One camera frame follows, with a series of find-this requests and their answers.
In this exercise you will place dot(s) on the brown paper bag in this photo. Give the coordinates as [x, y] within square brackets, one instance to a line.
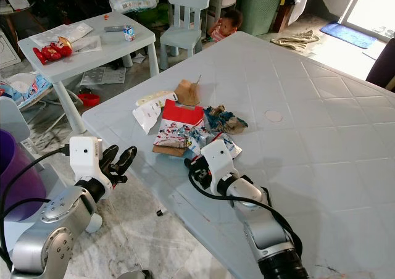
[187, 94]

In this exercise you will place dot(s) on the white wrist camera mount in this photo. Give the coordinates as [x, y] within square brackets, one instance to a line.
[217, 155]
[83, 158]

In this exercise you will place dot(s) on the small light blue kids table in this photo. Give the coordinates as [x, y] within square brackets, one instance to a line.
[99, 50]

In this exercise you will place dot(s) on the printed paper sheet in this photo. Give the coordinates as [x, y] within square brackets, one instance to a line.
[102, 76]

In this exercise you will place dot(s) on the pale yellow wrapper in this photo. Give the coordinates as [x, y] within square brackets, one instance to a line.
[151, 99]

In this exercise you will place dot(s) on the light blue plastic stool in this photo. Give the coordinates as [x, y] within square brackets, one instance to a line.
[9, 115]

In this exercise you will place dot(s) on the dark chair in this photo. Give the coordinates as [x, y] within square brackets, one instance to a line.
[384, 69]

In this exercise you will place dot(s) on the red plush toy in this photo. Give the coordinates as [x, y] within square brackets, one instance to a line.
[52, 52]

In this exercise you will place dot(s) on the brown cardboard piece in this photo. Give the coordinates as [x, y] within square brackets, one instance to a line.
[163, 150]

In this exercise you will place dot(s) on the purple rubbish bin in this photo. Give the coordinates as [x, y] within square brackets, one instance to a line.
[15, 186]

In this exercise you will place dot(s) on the blue floor mat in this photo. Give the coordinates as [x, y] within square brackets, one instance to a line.
[349, 35]

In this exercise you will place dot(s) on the blue white snack wrapper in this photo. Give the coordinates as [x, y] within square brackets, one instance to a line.
[197, 140]

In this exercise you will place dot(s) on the colourful baby bouncer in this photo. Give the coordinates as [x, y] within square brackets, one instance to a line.
[28, 91]

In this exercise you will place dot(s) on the crumpled brown blue wrapper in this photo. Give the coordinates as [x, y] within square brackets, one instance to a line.
[228, 121]

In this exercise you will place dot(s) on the small child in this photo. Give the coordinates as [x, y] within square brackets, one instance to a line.
[231, 23]

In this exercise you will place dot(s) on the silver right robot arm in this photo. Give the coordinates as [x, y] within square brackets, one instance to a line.
[268, 236]

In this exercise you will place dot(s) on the white cabinet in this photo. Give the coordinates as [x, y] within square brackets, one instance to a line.
[7, 50]

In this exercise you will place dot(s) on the red bowl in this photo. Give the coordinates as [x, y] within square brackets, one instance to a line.
[89, 100]

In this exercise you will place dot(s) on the grey remote control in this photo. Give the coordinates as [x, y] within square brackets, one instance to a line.
[114, 28]

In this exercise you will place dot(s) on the small milk carton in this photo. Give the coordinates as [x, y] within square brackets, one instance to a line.
[130, 34]

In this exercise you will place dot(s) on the clear plastic bag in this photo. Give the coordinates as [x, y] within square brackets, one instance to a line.
[62, 35]

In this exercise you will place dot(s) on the red white carton box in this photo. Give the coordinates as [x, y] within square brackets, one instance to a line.
[179, 128]

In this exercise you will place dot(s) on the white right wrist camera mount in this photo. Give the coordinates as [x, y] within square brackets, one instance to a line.
[217, 155]

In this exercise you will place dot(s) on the beige crumpled cloth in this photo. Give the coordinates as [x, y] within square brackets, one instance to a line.
[296, 41]

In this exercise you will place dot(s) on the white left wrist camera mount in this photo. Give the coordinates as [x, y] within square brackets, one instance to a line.
[83, 158]

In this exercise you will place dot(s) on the black marker pen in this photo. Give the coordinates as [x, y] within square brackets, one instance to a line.
[159, 212]

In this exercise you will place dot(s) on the green laundry basket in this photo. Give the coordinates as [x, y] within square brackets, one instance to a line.
[259, 7]

